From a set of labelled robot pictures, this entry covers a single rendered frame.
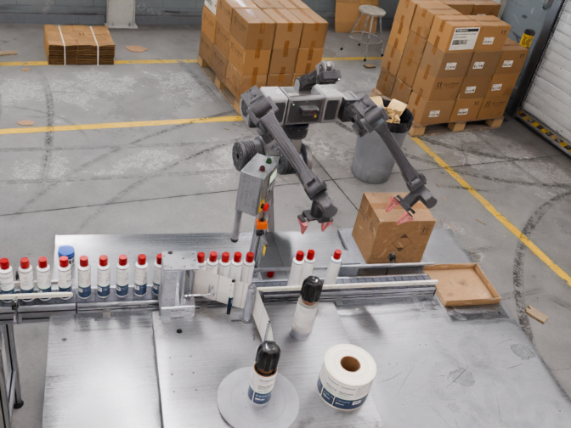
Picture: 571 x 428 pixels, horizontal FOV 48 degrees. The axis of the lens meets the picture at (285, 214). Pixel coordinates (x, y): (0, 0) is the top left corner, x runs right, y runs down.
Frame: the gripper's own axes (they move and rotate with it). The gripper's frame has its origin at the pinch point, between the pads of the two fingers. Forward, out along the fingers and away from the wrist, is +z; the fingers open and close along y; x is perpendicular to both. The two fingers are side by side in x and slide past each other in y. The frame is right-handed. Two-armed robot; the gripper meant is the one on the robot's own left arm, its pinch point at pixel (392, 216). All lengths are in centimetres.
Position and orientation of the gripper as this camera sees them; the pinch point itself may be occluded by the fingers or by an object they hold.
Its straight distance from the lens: 299.0
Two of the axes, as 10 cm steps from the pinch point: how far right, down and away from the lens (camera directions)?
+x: 5.8, 4.0, 7.1
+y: 4.2, 6.0, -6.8
